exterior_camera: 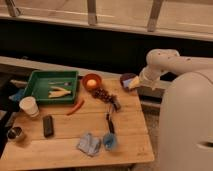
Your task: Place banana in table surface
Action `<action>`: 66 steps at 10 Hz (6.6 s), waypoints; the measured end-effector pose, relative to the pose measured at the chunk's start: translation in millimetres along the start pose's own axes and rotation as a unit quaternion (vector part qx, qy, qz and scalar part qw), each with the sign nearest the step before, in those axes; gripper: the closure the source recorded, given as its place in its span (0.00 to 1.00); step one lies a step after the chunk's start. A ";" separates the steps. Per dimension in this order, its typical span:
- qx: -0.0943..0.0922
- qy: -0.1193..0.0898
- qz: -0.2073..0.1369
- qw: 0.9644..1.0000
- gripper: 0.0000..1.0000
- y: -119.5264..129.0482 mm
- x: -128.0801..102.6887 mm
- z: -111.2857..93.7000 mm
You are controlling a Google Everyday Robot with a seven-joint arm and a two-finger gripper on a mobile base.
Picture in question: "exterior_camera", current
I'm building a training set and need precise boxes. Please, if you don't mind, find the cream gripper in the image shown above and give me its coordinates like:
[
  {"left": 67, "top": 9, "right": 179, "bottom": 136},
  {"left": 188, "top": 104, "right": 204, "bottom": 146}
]
[{"left": 128, "top": 68, "right": 154, "bottom": 89}]

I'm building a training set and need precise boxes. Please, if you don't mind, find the yellow banana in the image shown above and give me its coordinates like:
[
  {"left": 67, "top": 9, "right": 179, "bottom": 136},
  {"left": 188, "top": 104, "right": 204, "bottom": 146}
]
[{"left": 48, "top": 86, "right": 71, "bottom": 98}]

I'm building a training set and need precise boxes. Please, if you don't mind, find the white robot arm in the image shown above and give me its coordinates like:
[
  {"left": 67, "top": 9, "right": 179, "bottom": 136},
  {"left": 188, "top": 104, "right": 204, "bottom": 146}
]
[{"left": 129, "top": 49, "right": 213, "bottom": 171}]

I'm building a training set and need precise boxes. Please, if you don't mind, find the blue sponge on plate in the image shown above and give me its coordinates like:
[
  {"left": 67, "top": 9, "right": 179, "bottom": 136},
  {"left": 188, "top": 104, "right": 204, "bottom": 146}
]
[{"left": 123, "top": 79, "right": 132, "bottom": 88}]

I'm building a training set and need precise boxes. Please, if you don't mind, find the purple grapes bunch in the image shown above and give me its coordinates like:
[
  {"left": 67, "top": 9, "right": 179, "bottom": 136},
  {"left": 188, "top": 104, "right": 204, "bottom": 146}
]
[{"left": 92, "top": 88, "right": 116, "bottom": 103}]

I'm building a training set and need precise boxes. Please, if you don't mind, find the orange bowl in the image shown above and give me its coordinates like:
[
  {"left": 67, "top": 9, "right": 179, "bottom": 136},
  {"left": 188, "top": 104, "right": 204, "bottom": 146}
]
[{"left": 82, "top": 73, "right": 102, "bottom": 91}]

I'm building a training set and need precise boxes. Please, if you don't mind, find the yellow ball in bowl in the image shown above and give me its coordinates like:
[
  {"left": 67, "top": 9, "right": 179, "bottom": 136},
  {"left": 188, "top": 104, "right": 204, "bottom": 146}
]
[{"left": 87, "top": 79, "right": 97, "bottom": 87}]

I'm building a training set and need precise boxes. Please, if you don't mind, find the small utensil in tray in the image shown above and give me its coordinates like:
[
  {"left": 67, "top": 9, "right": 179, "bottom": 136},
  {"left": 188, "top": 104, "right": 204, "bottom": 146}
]
[{"left": 48, "top": 82, "right": 71, "bottom": 86}]

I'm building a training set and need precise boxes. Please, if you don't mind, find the crumpled grey blue cloth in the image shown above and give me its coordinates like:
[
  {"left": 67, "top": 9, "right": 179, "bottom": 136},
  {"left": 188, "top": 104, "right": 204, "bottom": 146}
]
[{"left": 77, "top": 133, "right": 101, "bottom": 157}]

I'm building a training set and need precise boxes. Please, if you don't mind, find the black remote control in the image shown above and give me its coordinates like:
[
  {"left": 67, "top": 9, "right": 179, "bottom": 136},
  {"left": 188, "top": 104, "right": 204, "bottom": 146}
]
[{"left": 43, "top": 115, "right": 54, "bottom": 137}]

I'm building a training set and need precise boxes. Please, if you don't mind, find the green plastic tray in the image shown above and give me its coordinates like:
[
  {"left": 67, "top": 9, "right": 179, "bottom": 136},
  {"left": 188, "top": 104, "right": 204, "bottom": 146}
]
[{"left": 24, "top": 70, "right": 78, "bottom": 105}]

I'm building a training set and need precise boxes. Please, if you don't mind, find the white paper cup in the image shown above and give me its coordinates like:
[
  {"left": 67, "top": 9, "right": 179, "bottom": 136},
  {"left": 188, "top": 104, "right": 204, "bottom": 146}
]
[{"left": 19, "top": 96, "right": 39, "bottom": 117}]

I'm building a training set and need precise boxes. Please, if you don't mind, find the blue object left edge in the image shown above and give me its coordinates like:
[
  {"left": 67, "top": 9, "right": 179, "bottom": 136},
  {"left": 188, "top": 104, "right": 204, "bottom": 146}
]
[{"left": 9, "top": 89, "right": 24, "bottom": 102}]

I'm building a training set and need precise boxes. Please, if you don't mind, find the metal can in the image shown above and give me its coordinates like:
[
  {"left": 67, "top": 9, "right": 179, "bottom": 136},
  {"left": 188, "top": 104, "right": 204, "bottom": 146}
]
[{"left": 7, "top": 127, "right": 25, "bottom": 142}]

